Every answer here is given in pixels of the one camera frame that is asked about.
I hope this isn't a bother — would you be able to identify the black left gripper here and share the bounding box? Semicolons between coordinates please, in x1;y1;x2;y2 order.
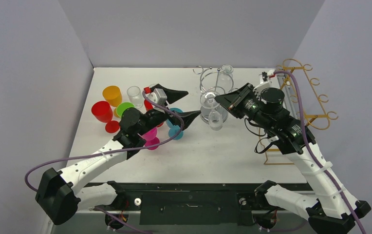
137;85;200;137

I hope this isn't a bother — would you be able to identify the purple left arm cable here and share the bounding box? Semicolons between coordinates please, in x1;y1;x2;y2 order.
24;90;186;234

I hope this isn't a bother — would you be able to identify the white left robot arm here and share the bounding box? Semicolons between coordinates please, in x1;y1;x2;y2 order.
36;84;201;225

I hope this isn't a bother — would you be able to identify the chrome spiral glass rack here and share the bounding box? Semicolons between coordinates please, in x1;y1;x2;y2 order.
194;66;235;124

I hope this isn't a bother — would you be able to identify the green plastic wine glass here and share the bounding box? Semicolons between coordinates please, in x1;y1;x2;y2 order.
113;102;135;118

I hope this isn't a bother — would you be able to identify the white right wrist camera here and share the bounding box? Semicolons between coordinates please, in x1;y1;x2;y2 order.
253;69;276;96

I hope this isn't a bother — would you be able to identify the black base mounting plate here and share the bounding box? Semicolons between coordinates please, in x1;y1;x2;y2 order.
99;181;278;227

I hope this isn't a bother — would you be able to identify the red plastic wine glass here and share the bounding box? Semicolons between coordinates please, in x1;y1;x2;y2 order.
91;101;120;134

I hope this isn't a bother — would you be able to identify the pink plastic wine glass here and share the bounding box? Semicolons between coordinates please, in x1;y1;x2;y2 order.
141;127;160;147

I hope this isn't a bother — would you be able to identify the blue plastic wine glass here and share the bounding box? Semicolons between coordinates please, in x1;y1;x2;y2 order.
166;107;184;140

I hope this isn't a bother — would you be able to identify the clear stemmed wine glass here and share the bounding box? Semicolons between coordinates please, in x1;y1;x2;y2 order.
200;91;223;131

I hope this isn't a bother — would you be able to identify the yellow plastic wine glass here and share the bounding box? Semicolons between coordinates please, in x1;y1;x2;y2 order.
102;85;122;107

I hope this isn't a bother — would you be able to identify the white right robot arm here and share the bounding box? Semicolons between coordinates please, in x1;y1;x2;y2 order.
215;84;371;234

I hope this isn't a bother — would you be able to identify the gold wire glass rack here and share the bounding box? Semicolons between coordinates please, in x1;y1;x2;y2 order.
257;58;339;166

